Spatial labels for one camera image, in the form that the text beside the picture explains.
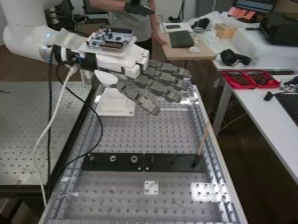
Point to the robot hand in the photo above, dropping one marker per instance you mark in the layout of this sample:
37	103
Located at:
120	60

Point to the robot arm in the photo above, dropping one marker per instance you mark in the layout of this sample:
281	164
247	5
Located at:
26	30

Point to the person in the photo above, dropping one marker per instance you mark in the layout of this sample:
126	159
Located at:
128	23

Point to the wooden desk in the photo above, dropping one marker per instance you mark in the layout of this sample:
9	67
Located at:
187	57

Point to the white mouse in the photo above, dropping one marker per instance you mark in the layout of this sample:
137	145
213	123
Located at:
194	49

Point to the black office chair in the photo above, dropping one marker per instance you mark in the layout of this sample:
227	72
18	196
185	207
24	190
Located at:
66	13

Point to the black headphones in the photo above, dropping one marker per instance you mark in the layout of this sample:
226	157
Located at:
230	56

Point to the wooden block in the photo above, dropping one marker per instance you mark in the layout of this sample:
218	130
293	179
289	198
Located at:
225	31

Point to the red tray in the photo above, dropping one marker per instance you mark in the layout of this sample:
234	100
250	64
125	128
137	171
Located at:
237	79
263	78

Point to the thin stick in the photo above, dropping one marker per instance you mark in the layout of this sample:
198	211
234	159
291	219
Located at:
202	140

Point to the black plate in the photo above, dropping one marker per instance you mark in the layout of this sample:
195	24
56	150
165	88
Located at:
177	163

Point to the white desk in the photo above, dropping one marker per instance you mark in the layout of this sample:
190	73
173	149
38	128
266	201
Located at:
266	113
270	55

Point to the black computer monitor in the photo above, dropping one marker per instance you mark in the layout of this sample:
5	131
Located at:
254	5

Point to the small black tool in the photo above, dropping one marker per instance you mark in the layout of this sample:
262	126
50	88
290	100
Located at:
269	96

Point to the black bag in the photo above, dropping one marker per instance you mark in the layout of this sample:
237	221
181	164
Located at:
281	29

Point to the small white square plate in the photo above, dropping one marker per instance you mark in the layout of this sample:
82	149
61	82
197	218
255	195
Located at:
150	187

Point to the black keyboard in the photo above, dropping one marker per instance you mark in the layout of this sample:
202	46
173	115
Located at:
290	106

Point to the clear box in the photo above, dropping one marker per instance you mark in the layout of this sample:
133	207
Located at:
133	206

